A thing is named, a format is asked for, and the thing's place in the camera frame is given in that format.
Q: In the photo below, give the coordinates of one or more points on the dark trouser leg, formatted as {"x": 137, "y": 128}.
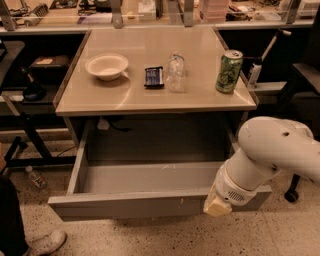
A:
{"x": 12, "y": 237}

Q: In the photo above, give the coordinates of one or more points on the black joystick device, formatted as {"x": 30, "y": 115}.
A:
{"x": 34, "y": 90}

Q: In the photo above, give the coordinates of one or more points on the black office chair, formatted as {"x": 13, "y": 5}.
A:
{"x": 300, "y": 96}

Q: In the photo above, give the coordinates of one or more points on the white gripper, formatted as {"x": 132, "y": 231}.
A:
{"x": 230, "y": 190}

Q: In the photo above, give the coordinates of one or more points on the dark blue snack packet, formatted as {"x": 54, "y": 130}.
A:
{"x": 154, "y": 77}

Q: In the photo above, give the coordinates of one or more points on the white paper bowl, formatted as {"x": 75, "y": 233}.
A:
{"x": 107, "y": 67}

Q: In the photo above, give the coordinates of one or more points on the grey drawer cabinet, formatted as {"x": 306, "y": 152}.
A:
{"x": 82, "y": 94}

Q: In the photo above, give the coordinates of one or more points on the plastic bottle on floor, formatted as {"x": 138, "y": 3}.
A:
{"x": 35, "y": 177}

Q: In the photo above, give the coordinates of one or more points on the grey top drawer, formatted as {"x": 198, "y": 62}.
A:
{"x": 151, "y": 171}

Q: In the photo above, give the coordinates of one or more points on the white shoe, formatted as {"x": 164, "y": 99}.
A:
{"x": 47, "y": 244}

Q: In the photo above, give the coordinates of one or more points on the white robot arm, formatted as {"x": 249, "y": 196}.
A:
{"x": 266, "y": 146}

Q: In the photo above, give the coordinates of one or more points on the green soda can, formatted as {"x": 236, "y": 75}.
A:
{"x": 230, "y": 68}

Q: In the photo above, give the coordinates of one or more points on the clear plastic water bottle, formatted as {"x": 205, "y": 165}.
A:
{"x": 175, "y": 72}

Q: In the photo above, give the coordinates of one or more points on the person's hand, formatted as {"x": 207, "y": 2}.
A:
{"x": 2, "y": 159}

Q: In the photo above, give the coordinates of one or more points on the black box with label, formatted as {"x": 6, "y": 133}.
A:
{"x": 50, "y": 65}

